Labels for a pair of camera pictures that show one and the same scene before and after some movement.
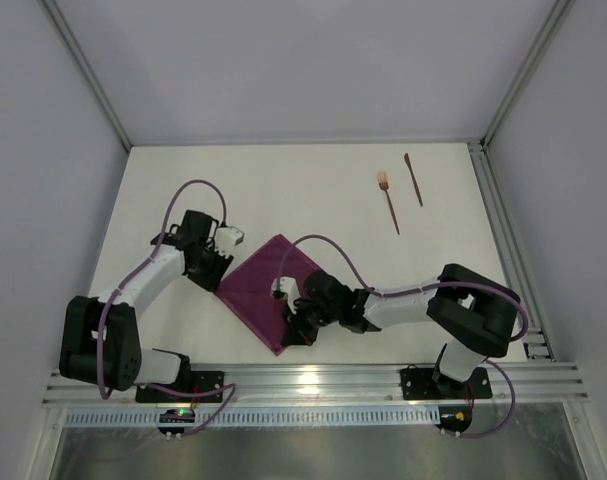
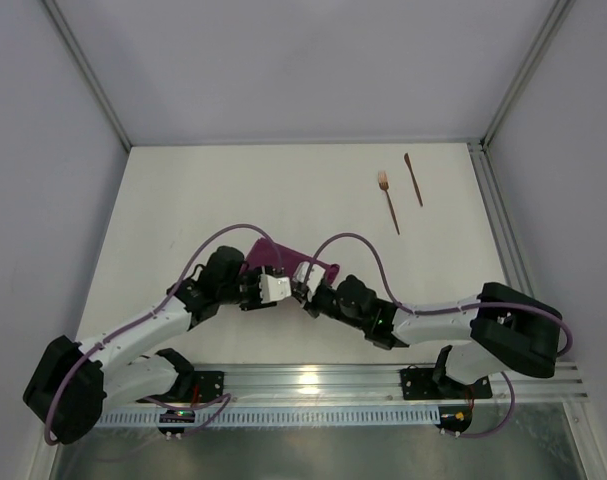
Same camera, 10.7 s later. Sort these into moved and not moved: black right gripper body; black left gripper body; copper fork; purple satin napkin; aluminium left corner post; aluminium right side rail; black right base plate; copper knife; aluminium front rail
Moved: purple satin napkin; black left gripper body; black right gripper body
Not moved: aluminium left corner post; aluminium front rail; copper knife; black right base plate; aluminium right side rail; copper fork
